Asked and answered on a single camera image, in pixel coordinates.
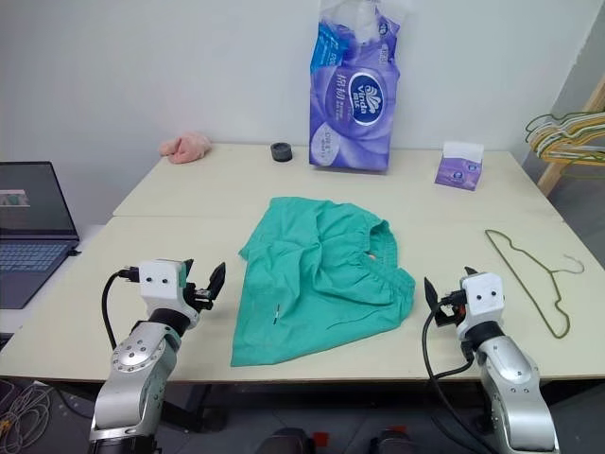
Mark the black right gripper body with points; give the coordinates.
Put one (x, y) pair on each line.
(451, 309)

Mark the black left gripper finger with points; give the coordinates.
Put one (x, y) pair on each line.
(217, 283)
(188, 270)

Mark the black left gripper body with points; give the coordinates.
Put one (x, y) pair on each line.
(198, 297)

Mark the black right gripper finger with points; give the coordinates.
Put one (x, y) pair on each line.
(432, 295)
(470, 272)

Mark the green garment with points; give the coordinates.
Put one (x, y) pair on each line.
(302, 284)

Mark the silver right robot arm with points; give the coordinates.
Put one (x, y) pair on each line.
(513, 388)

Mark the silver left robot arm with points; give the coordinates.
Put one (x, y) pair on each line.
(137, 369)

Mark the small purple tissue pack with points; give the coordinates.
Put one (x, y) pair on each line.
(457, 172)

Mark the pink cloth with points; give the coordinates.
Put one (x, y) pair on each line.
(185, 149)

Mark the light wooden clothes rack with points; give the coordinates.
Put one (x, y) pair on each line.
(555, 172)

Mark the dark rounded shape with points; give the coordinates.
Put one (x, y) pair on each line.
(397, 442)
(286, 442)

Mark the black tape roll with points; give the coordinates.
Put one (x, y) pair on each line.
(281, 152)

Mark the dark blue laptop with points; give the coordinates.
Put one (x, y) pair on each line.
(33, 246)

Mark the large purple tissue pack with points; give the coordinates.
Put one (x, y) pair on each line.
(352, 109)

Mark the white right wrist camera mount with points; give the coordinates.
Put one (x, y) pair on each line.
(483, 298)

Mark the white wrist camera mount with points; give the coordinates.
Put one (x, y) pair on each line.
(483, 298)
(158, 284)

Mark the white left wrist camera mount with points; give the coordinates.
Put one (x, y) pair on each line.
(158, 284)

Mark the black table frame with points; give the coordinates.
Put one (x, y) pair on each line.
(202, 402)

